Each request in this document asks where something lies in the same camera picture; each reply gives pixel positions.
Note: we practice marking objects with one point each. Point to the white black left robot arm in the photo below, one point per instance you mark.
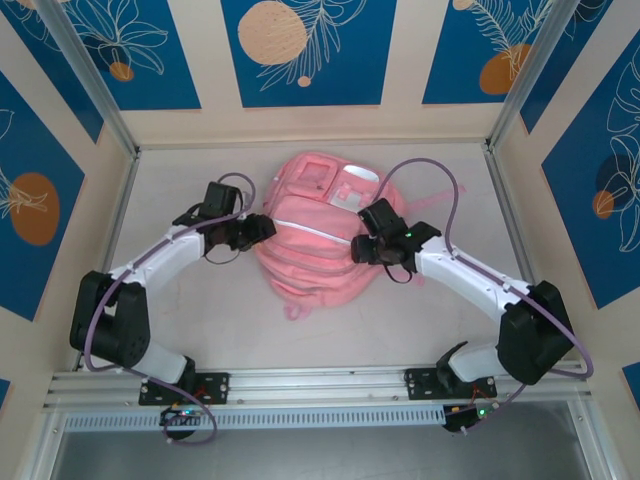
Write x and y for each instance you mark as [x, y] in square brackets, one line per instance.
[170, 255]

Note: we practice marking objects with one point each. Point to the aluminium frame post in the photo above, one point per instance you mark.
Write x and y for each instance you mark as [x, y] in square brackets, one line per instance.
[85, 70]
[525, 75]

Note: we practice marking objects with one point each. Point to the pink student backpack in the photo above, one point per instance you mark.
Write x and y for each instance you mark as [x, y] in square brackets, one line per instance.
[310, 260]

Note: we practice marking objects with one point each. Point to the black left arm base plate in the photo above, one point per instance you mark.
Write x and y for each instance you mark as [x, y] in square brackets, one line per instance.
[220, 387]

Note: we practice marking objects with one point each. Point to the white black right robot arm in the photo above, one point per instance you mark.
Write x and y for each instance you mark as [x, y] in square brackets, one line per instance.
[460, 275]

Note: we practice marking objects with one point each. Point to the aluminium table edge rail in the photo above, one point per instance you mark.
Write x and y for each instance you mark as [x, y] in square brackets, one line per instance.
[502, 200]
[125, 200]

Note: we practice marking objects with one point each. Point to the blue floral wall poster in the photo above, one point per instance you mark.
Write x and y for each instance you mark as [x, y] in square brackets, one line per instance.
[575, 200]
[350, 75]
[450, 60]
[50, 65]
[165, 75]
[50, 150]
[575, 60]

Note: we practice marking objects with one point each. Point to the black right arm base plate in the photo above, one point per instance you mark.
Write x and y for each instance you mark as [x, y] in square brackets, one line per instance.
[420, 382]

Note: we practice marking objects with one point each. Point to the aluminium mounting rail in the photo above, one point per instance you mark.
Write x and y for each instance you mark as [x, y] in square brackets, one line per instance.
[310, 385]

